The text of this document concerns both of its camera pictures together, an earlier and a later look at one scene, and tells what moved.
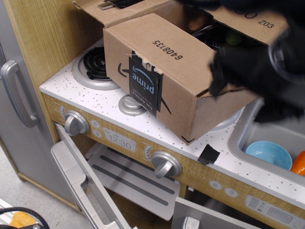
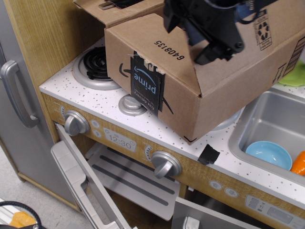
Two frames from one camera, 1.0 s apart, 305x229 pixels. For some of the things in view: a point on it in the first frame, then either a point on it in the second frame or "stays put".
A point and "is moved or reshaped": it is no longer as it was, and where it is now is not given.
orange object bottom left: (22, 219) stays put
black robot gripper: (275, 71) to (218, 25)
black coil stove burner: (94, 63) stays put
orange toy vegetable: (298, 166) stays put
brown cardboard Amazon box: (158, 54) is moved or reshaped
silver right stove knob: (166, 164) stays put
